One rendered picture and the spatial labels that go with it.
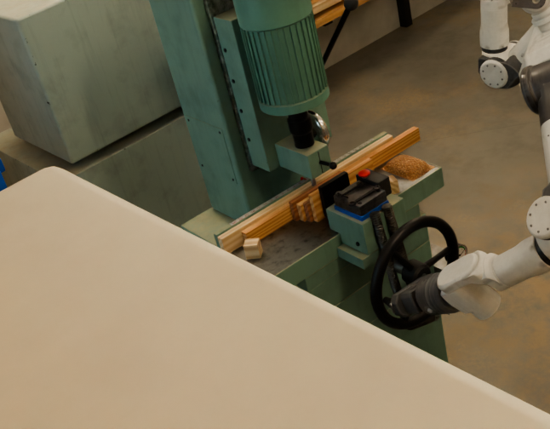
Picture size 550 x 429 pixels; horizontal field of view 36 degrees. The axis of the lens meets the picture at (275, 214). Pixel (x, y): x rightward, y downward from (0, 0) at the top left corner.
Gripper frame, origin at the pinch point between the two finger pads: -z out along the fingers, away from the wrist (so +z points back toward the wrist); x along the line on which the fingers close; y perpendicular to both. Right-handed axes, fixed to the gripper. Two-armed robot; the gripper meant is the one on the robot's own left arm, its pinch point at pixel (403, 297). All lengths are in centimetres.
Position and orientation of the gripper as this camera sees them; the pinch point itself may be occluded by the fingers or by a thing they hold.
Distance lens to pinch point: 193.7
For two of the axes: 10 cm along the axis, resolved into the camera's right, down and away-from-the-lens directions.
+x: 7.9, -4.3, 4.4
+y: -4.6, -8.9, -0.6
